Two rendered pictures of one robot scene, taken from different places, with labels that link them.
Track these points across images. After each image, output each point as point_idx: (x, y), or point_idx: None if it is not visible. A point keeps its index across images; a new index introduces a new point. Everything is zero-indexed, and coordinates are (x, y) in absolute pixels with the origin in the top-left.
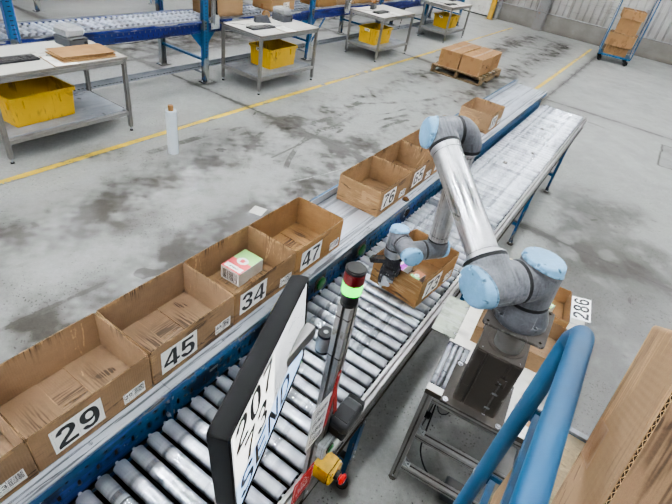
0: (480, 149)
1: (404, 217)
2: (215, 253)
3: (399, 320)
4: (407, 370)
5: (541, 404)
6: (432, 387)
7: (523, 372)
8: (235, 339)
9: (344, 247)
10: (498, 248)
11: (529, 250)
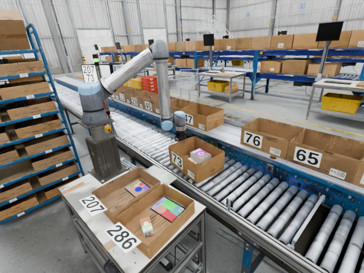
0: (154, 57)
1: (280, 180)
2: (186, 104)
3: (162, 156)
4: (193, 240)
5: (85, 192)
6: (121, 158)
7: None
8: (155, 116)
9: (203, 132)
10: (101, 78)
11: (96, 83)
